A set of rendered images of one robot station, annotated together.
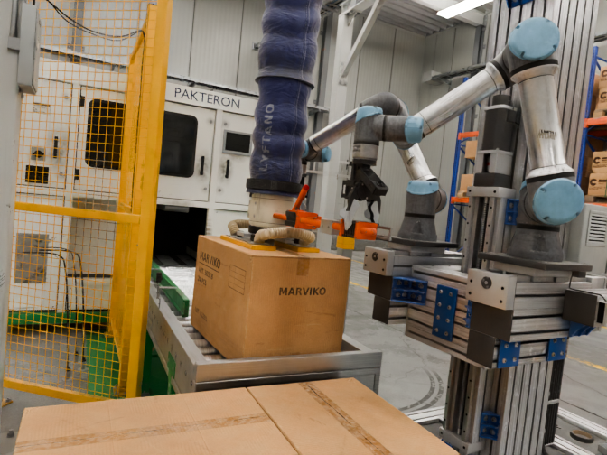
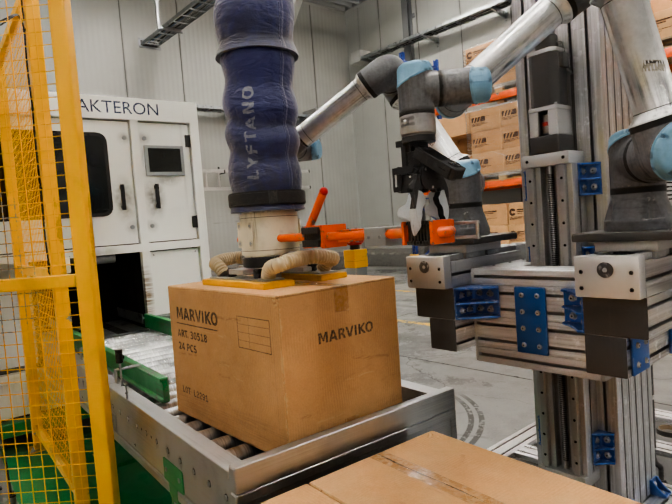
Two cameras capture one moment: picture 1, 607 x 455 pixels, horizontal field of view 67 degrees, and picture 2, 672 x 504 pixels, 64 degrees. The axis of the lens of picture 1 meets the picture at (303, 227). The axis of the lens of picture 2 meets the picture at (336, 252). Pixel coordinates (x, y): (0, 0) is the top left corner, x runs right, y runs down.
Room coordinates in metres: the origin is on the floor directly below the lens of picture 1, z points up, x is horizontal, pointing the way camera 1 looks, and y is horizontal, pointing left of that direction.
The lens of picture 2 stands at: (0.25, 0.25, 1.11)
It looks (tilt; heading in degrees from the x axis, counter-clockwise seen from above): 3 degrees down; 349
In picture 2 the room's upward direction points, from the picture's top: 4 degrees counter-clockwise
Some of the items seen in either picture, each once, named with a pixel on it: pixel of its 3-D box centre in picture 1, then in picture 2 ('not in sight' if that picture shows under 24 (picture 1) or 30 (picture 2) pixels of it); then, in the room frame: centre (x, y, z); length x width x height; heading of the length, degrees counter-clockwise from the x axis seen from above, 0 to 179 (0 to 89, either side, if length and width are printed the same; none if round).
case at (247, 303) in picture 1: (263, 294); (279, 347); (1.86, 0.14, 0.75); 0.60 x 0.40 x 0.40; 30
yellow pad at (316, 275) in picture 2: (288, 241); (298, 270); (1.91, 0.05, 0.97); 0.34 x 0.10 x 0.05; 30
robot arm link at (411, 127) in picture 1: (403, 130); (461, 88); (1.35, -0.26, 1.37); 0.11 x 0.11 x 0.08; 76
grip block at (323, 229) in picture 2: (301, 219); (324, 236); (1.65, 0.01, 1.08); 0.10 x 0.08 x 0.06; 120
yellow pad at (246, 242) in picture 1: (247, 238); (245, 277); (1.81, 0.22, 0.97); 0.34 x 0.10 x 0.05; 30
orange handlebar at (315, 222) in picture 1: (322, 220); (344, 233); (1.75, -0.07, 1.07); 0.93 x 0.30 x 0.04; 30
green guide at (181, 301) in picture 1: (153, 275); (93, 355); (2.80, 0.89, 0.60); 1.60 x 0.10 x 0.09; 26
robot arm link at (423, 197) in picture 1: (422, 196); (461, 181); (1.80, -0.45, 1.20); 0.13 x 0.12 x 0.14; 150
